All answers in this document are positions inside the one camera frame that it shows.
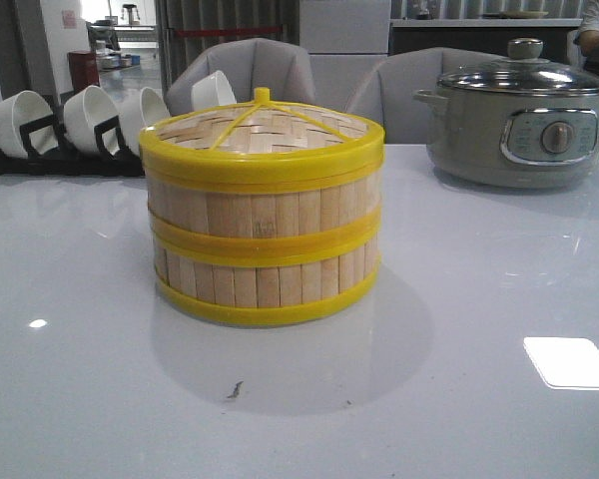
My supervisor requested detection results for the grey armchair right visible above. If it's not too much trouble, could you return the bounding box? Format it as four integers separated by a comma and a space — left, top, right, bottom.
345, 47, 499, 144

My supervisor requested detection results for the grey armchair left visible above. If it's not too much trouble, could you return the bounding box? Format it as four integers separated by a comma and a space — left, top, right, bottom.
165, 38, 316, 116

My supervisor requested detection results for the grey electric cooker pot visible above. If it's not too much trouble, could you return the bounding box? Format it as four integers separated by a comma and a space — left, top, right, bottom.
413, 88, 599, 189

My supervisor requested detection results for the white refrigerator cabinet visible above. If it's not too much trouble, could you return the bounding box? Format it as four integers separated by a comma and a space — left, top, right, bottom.
299, 1, 391, 111

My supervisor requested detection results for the glass cooker lid grey knob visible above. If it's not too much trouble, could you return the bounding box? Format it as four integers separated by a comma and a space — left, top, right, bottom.
437, 38, 599, 96

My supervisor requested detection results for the bamboo steamer lid yellow rim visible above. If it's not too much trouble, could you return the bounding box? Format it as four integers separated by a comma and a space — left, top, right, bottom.
139, 88, 384, 194

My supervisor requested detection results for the bamboo steamer tray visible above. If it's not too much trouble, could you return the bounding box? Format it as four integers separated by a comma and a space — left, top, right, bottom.
148, 171, 381, 254
154, 234, 380, 327

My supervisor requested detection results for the white bowl right upright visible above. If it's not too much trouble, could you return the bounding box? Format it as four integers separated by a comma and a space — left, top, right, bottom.
191, 70, 237, 111

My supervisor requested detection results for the black bowl rack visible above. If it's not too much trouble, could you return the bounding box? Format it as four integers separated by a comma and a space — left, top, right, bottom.
0, 111, 144, 177

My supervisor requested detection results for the white bowl far left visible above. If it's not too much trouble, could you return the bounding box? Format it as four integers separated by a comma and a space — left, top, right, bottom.
0, 90, 53, 159

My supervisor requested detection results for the red bin in background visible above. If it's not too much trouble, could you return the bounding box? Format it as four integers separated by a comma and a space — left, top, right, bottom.
67, 50, 100, 93

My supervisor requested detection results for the grey armchair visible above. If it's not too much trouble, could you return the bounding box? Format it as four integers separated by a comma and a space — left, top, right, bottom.
345, 47, 499, 144
165, 38, 316, 116

